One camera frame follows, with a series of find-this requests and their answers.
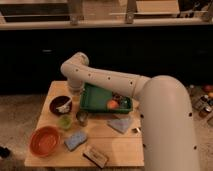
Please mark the green cup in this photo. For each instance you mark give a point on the green cup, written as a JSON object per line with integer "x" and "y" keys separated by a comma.
{"x": 64, "y": 122}

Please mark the purple bowl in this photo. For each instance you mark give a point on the purple bowl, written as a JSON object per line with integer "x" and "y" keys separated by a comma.
{"x": 58, "y": 102}

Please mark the wooden table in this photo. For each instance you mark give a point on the wooden table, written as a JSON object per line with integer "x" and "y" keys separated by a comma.
{"x": 122, "y": 150}

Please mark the orange fruit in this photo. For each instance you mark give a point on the orange fruit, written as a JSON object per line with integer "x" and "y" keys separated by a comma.
{"x": 112, "y": 104}

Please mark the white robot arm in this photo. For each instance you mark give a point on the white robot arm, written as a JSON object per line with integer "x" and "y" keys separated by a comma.
{"x": 168, "y": 130}

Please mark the small metal cup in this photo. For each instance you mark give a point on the small metal cup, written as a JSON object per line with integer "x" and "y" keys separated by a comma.
{"x": 82, "y": 118}

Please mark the dark object in tray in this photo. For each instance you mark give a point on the dark object in tray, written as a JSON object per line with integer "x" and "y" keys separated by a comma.
{"x": 121, "y": 100}

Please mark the blue sponge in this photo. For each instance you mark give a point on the blue sponge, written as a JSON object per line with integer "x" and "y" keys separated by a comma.
{"x": 75, "y": 140}

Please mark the orange bowl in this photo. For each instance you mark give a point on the orange bowl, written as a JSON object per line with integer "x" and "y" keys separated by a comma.
{"x": 44, "y": 141}

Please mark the green plastic tray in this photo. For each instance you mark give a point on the green plastic tray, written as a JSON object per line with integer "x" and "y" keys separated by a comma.
{"x": 94, "y": 100}

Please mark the white dish brush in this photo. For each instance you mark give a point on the white dish brush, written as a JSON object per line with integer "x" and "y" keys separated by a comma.
{"x": 65, "y": 107}

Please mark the metal spoon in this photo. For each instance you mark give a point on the metal spoon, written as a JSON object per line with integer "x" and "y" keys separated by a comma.
{"x": 136, "y": 130}

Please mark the grey folded cloth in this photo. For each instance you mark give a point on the grey folded cloth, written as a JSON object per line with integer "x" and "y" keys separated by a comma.
{"x": 120, "y": 124}

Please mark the wooden block eraser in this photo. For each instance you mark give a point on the wooden block eraser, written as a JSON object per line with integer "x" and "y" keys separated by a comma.
{"x": 96, "y": 156}

